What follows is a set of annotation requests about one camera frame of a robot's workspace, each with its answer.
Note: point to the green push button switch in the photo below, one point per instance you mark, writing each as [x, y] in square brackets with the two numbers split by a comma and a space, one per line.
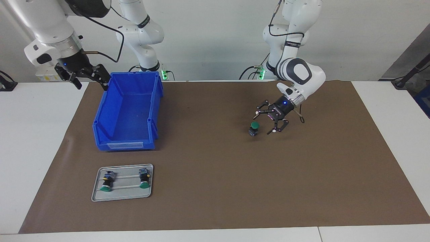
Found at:
[144, 178]
[254, 126]

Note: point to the blue plastic storage bin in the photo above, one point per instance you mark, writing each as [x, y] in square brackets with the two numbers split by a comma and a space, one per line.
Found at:
[127, 111]

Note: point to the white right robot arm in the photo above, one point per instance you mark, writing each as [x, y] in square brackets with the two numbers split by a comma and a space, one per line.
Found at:
[43, 23]

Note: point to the black stand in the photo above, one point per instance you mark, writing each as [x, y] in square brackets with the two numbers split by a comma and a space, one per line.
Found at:
[408, 75]

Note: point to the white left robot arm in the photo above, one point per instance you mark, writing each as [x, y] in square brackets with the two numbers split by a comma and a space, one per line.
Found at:
[302, 72]

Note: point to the brown table mat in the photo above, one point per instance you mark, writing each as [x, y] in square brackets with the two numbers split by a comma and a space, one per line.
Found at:
[235, 185]

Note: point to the blue object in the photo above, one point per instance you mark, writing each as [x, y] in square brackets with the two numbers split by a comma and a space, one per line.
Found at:
[424, 101]

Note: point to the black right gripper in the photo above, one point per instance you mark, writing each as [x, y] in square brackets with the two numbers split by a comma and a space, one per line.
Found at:
[75, 64]

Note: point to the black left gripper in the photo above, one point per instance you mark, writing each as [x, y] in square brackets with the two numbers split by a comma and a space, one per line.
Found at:
[284, 107]

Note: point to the green lit base connector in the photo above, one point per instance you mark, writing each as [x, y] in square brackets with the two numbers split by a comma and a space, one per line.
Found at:
[262, 73]
[164, 74]

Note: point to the white power box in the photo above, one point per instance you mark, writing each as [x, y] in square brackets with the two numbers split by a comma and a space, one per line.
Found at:
[45, 75]

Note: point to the silver metal tray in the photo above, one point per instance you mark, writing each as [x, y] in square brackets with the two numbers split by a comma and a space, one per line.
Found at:
[124, 195]

